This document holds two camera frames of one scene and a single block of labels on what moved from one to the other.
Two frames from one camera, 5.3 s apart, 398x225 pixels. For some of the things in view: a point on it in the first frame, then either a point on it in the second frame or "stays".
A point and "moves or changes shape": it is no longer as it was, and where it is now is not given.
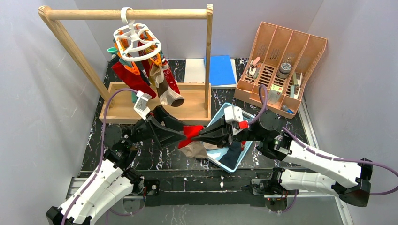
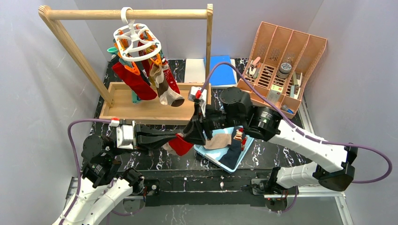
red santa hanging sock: [172, 82] stays
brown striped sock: [167, 96] stays
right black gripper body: [228, 131] -> [203, 124]
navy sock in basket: [231, 159] stays
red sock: [190, 131] moves or changes shape
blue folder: [222, 72] stays
